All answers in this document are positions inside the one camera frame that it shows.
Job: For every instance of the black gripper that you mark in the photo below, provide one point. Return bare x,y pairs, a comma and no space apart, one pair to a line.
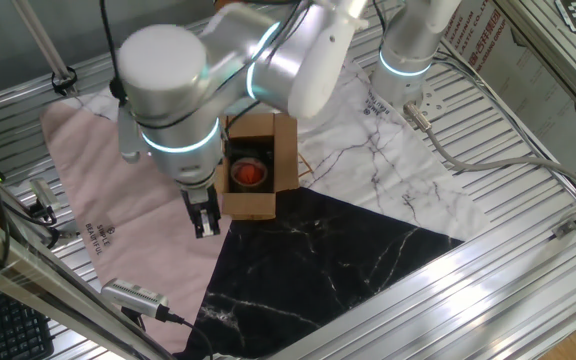
200,197

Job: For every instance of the brown cardboard box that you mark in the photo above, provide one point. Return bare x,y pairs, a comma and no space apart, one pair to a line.
248,205

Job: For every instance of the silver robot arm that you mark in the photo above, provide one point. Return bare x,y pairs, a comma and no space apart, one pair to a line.
168,65

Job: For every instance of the brown tape roll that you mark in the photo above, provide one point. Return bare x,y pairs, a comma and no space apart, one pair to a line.
248,189

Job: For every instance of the marble pink black cloth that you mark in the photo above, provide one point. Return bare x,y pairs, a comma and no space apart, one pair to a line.
318,260

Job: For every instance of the black pole clamp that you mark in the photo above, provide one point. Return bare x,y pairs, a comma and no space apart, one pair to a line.
64,80

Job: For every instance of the black keyboard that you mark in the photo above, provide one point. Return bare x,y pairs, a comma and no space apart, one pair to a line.
13,330

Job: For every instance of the aluminium pole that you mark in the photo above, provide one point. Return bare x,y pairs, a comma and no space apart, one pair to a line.
43,42

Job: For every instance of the grey panel with red print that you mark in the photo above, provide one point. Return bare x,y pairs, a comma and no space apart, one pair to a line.
528,95

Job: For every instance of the silver camera with vents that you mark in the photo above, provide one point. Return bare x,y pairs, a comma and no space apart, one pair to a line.
133,297

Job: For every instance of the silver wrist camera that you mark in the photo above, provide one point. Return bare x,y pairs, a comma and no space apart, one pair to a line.
129,135

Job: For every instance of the small silver camera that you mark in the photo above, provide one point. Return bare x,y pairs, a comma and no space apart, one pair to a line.
43,192

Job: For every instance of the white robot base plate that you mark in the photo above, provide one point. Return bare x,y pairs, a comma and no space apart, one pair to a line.
433,102

